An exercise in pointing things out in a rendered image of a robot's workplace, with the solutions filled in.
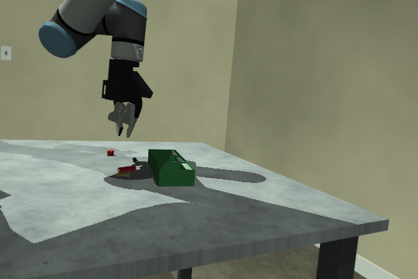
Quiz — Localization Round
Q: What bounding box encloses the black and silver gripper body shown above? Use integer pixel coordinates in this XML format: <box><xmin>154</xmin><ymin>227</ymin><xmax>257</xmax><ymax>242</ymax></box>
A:
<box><xmin>102</xmin><ymin>59</ymin><xmax>141</xmax><ymax>103</ymax></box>

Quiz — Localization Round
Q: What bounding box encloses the green rack of labelled bins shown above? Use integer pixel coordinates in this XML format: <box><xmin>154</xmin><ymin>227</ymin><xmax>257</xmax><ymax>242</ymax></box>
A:
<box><xmin>148</xmin><ymin>149</ymin><xmax>195</xmax><ymax>187</ymax></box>

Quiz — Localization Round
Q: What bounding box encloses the red battery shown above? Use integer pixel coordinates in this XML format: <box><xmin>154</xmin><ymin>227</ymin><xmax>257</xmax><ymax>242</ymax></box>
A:
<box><xmin>118</xmin><ymin>165</ymin><xmax>137</xmax><ymax>173</ymax></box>

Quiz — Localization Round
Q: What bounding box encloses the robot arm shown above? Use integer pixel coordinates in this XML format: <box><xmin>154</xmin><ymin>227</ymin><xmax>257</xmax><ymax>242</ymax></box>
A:
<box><xmin>39</xmin><ymin>0</ymin><xmax>153</xmax><ymax>99</ymax></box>

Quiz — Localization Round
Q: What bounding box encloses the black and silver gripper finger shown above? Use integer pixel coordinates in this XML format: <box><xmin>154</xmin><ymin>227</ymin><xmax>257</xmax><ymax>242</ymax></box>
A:
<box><xmin>120</xmin><ymin>93</ymin><xmax>142</xmax><ymax>138</ymax></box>
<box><xmin>108</xmin><ymin>101</ymin><xmax>125</xmax><ymax>136</ymax></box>

